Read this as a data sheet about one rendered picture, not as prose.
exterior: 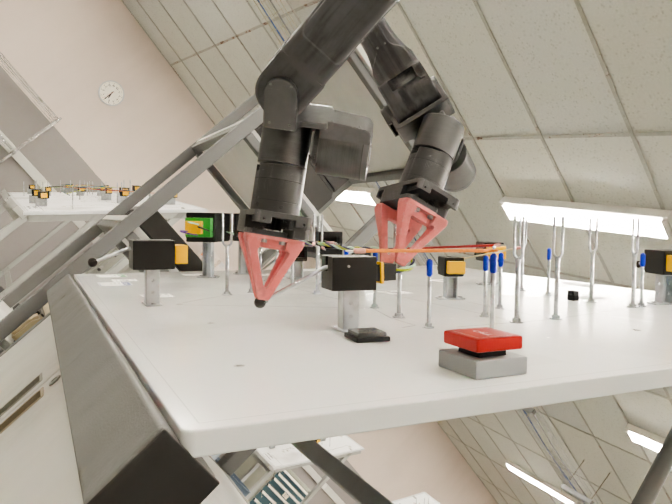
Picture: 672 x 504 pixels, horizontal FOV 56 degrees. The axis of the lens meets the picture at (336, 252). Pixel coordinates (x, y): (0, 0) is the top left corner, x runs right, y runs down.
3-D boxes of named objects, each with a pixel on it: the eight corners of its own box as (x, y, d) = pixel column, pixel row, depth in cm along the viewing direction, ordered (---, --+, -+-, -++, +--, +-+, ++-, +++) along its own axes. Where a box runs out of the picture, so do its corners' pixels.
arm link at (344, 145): (281, 50, 72) (264, 76, 65) (382, 64, 71) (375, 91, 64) (278, 147, 79) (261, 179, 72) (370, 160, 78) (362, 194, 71)
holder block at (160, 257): (86, 305, 96) (86, 239, 95) (169, 301, 101) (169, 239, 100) (89, 309, 91) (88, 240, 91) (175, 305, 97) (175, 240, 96)
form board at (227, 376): (73, 283, 146) (73, 274, 146) (442, 272, 190) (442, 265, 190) (182, 466, 40) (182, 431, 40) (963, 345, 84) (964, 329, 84)
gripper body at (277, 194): (288, 232, 79) (297, 174, 79) (311, 234, 70) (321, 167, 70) (237, 224, 77) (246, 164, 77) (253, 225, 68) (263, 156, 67)
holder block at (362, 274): (320, 287, 78) (321, 255, 78) (363, 286, 80) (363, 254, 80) (332, 291, 74) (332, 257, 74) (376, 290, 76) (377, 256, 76)
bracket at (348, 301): (332, 327, 79) (332, 287, 79) (350, 326, 80) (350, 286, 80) (345, 333, 75) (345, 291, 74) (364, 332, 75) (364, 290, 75)
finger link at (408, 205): (399, 275, 84) (422, 212, 86) (431, 275, 78) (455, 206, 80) (357, 254, 81) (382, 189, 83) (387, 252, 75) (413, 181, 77)
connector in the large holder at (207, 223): (213, 237, 137) (213, 217, 137) (207, 237, 134) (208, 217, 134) (187, 236, 138) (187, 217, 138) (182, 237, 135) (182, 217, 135)
